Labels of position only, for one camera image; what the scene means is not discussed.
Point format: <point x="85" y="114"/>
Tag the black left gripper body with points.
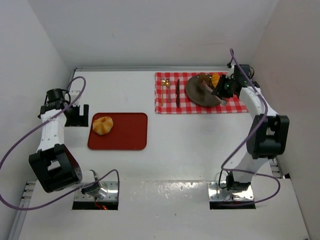
<point x="75" y="120"/>

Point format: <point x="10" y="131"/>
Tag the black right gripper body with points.
<point x="220" y="86"/>

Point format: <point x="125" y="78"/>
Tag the stainless steel tongs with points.
<point x="220" y="100"/>

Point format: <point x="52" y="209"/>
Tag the orange striped croissant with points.
<point x="215" y="78"/>

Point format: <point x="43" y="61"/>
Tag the brown chocolate croissant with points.
<point x="205" y="78"/>

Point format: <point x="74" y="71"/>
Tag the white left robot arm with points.
<point x="53" y="164"/>

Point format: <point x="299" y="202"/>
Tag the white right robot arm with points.
<point x="268" y="133"/>

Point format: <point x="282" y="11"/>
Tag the dark metal plate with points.
<point x="198" y="93"/>

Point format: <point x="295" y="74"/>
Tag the round orange bun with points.
<point x="102" y="125"/>

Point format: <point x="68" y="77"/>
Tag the black knife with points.
<point x="177" y="92"/>

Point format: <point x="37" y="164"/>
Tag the red checkered cloth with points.
<point x="233" y="105"/>

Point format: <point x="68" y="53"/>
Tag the red plastic tray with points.
<point x="129" y="132"/>

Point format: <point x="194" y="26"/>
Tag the gold spoon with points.
<point x="168" y="85"/>

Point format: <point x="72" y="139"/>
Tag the gold fork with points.
<point x="163" y="84"/>

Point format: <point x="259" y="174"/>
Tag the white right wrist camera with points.
<point x="230" y="73"/>

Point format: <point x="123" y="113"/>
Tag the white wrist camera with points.
<point x="230" y="73"/>
<point x="73" y="97"/>

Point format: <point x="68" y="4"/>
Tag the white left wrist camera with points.
<point x="73" y="97"/>

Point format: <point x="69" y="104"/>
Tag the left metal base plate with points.
<point x="102" y="192"/>

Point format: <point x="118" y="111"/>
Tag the metal base plate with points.
<point x="219" y="193"/>
<point x="102" y="192"/>

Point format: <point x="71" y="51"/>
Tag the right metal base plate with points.
<point x="219" y="193"/>

